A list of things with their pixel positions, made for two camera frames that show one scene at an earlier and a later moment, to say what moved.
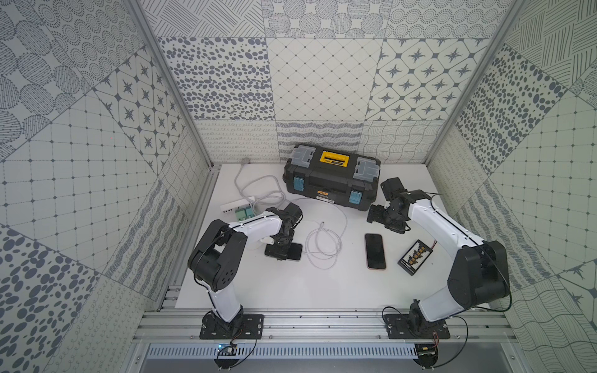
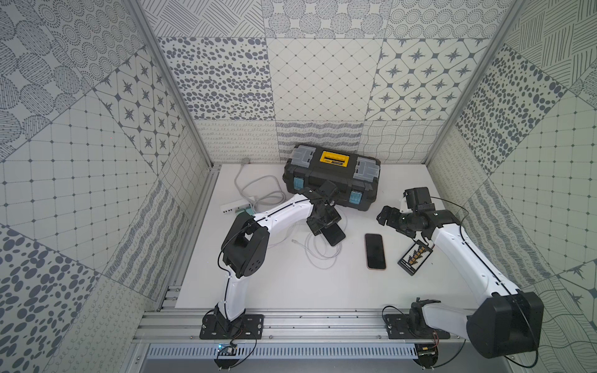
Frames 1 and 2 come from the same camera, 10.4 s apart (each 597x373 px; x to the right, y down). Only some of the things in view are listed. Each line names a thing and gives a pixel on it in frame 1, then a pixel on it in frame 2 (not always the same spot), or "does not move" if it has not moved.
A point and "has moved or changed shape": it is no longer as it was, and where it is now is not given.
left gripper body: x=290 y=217 -> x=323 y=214
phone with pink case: x=375 y=251 does not move
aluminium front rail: x=322 y=325 does not move
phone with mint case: x=295 y=251 has moved or changed shape
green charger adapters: x=242 y=214 does not move
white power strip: x=237 y=205 does not move
